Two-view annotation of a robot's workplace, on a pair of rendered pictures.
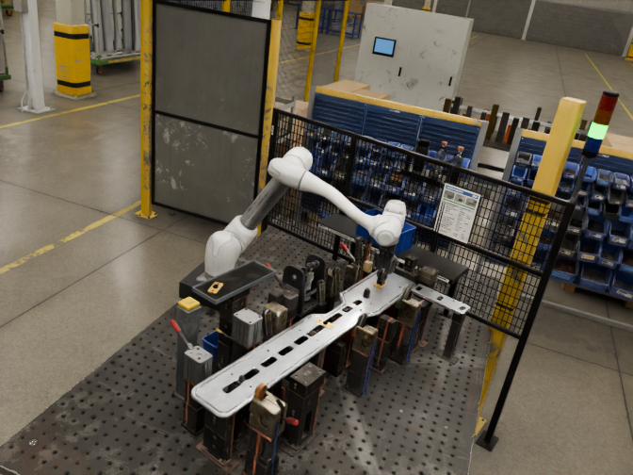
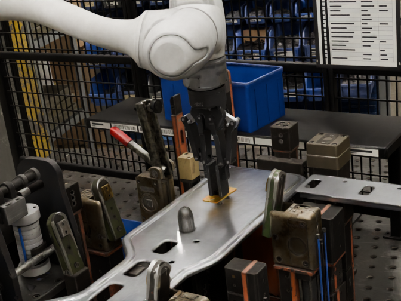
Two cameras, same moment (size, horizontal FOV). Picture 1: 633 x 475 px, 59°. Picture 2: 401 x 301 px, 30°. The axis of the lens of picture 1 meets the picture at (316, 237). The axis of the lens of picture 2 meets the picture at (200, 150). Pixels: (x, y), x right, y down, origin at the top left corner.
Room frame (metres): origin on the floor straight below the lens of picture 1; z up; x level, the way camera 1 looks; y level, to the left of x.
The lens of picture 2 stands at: (1.01, -0.36, 1.65)
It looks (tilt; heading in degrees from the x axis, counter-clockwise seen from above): 20 degrees down; 2
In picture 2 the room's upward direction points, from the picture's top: 7 degrees counter-clockwise
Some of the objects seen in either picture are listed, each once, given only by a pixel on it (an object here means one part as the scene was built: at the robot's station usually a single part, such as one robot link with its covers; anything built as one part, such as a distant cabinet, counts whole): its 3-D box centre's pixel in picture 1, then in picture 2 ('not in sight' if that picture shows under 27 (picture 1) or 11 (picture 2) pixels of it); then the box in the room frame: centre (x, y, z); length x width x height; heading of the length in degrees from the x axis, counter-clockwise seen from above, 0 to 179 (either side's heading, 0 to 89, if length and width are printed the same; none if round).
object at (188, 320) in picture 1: (186, 352); not in sight; (1.84, 0.46, 0.92); 0.08 x 0.08 x 0.44; 57
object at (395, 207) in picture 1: (393, 217); (196, 18); (2.44, -0.34, 1.39); 0.13 x 0.11 x 0.16; 168
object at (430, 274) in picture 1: (422, 299); (332, 210); (2.61, -0.61, 0.88); 0.08 x 0.08 x 0.36; 57
